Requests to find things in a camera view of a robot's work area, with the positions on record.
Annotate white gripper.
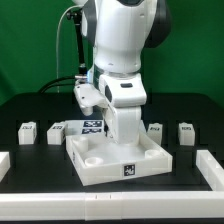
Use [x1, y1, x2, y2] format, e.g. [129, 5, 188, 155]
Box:
[103, 106, 141, 144]

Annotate white square tabletop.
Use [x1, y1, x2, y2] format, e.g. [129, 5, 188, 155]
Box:
[66, 132, 173, 186]

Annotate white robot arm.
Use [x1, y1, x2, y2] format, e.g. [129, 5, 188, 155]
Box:
[73, 0, 171, 144]

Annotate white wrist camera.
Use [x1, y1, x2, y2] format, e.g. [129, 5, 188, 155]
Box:
[74, 83, 107, 116]

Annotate white marker base plate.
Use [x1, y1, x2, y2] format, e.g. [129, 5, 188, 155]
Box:
[66, 120, 104, 135]

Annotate black cables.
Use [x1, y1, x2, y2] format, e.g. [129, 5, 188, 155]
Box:
[38, 75, 88, 94]

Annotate white right obstacle wall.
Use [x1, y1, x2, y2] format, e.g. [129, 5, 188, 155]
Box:
[196, 150, 224, 192]

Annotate white obstacle wall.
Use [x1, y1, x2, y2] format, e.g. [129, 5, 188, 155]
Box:
[196, 150, 224, 192]
[0, 191, 224, 221]
[0, 152, 11, 182]

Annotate white front obstacle wall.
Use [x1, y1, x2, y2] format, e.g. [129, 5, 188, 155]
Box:
[0, 191, 224, 221]

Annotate black camera stand pole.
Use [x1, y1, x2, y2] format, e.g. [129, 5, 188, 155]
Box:
[66, 10, 87, 76]

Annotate white left obstacle wall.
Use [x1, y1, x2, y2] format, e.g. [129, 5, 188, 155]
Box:
[0, 152, 11, 182]

